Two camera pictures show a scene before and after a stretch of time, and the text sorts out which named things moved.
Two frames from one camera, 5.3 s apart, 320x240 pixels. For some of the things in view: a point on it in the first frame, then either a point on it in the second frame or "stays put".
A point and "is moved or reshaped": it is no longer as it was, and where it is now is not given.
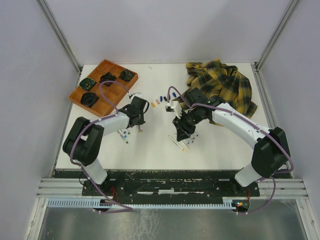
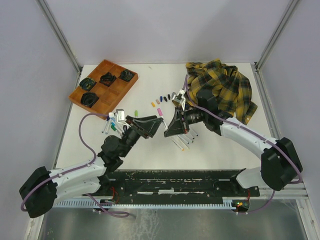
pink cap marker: [139, 130] is moved or reshaped
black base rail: [143, 187] stays put
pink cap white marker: [176, 143] stays put
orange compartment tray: [87, 94] stays put
